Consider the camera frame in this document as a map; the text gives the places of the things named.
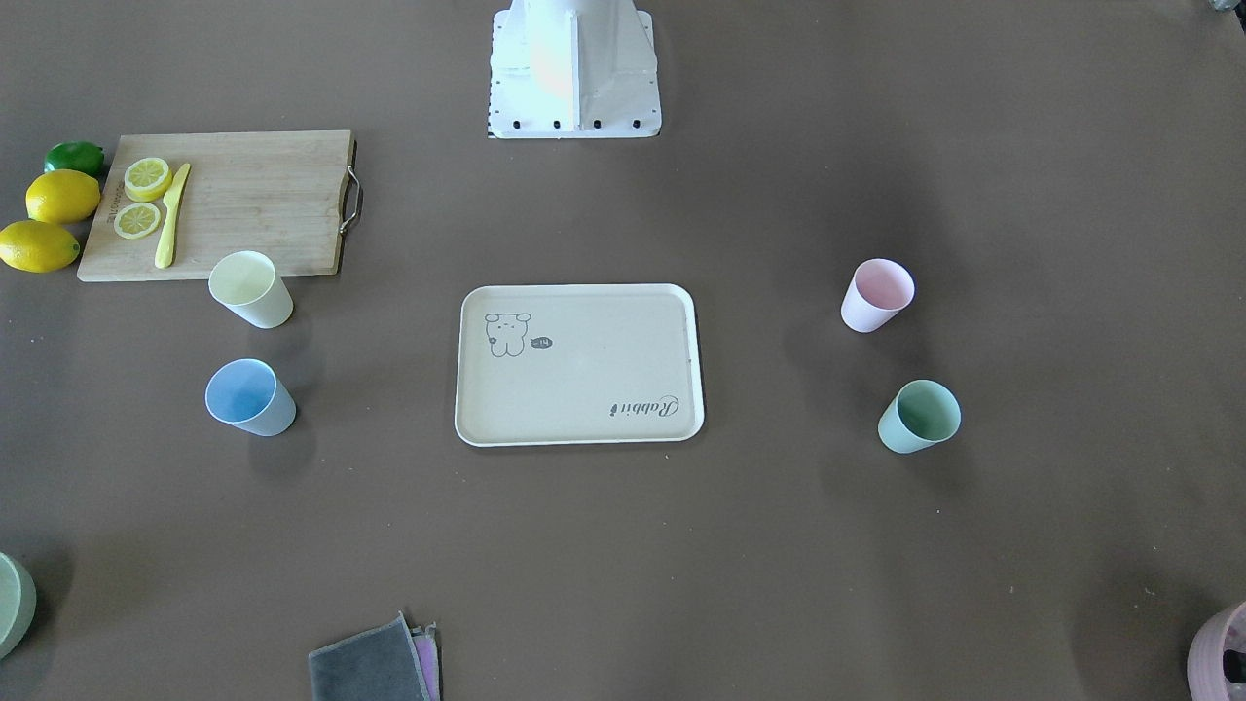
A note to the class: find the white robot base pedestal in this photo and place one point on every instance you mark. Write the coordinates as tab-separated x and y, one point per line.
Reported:
573	70

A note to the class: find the pink bowl with ice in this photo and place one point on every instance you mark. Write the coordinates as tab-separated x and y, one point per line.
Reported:
1215	658

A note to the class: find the lower whole lemon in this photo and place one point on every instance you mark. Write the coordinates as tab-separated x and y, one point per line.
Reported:
38	247

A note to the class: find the yellow plastic knife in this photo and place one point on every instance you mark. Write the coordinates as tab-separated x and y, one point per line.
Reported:
171	199

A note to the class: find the light blue plastic cup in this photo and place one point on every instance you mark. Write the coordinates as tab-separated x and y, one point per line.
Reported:
248	395

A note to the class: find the green bowl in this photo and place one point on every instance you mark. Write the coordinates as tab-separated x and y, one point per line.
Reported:
18	603

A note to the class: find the pale yellow plastic cup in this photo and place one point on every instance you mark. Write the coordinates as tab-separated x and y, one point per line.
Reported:
247	283

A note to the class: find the mint green plastic cup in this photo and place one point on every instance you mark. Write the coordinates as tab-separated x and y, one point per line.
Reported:
922	414

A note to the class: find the pink plastic cup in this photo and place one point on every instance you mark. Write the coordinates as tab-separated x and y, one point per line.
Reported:
879	290

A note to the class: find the purple folded cloth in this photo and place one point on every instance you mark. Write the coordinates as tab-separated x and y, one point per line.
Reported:
424	639

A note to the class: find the grey folded cloth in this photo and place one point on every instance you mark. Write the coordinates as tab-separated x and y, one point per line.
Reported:
380	664

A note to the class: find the wooden cutting board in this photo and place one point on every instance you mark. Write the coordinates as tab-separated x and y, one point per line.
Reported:
281	193

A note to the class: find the upper lemon half slice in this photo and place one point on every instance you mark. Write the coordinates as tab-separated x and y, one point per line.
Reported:
146	180

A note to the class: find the beige rabbit print tray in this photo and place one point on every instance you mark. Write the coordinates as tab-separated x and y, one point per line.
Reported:
563	364

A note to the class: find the green lime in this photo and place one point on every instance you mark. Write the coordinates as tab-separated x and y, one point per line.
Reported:
81	156

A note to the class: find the whole lemon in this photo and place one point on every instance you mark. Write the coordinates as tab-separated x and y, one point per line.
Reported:
62	197
38	247

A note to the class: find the lower lemon half slice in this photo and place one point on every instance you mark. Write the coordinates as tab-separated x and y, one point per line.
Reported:
137	220

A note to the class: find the lemon half slice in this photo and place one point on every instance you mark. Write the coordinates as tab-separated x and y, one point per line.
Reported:
146	180
137	220

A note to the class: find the upper whole lemon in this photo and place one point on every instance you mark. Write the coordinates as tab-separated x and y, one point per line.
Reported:
62	197

